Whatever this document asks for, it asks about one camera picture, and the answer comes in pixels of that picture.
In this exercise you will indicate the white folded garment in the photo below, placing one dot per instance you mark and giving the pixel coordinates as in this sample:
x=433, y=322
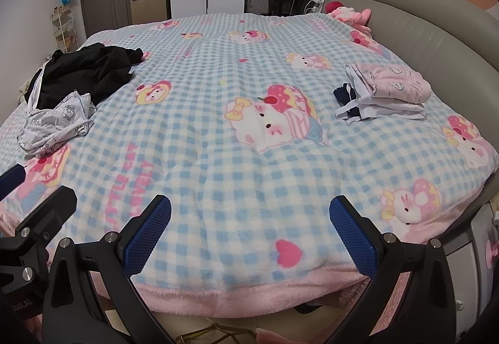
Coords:
x=390, y=110

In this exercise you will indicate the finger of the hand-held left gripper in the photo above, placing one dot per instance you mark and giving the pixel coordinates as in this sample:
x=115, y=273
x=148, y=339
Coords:
x=11, y=177
x=60, y=203

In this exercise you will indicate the pink plush toy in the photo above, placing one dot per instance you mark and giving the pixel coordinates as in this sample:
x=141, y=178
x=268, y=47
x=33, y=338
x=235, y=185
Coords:
x=345, y=12

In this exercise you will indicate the checked cartoon printed blanket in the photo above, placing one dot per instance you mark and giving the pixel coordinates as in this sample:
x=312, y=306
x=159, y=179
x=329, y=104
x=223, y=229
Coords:
x=202, y=157

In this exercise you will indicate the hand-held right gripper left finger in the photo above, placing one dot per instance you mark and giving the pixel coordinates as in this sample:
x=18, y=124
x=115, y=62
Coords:
x=148, y=238

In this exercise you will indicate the white cloth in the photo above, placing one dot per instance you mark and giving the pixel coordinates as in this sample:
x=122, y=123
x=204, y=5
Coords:
x=36, y=88

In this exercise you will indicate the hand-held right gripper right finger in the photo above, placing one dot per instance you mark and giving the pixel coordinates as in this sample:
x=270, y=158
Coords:
x=353, y=238

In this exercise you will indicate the white charger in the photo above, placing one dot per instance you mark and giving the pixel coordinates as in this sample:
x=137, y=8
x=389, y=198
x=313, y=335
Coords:
x=317, y=5

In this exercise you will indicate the black garment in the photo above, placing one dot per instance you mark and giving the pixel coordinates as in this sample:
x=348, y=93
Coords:
x=85, y=71

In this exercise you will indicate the light blue printed pajama garment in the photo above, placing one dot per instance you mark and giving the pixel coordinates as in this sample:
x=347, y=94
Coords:
x=54, y=121

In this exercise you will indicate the white shelf rack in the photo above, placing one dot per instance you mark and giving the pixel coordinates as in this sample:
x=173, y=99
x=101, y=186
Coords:
x=64, y=30

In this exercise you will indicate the grey padded bed frame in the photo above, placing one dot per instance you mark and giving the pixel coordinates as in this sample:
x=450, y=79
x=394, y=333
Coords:
x=421, y=16

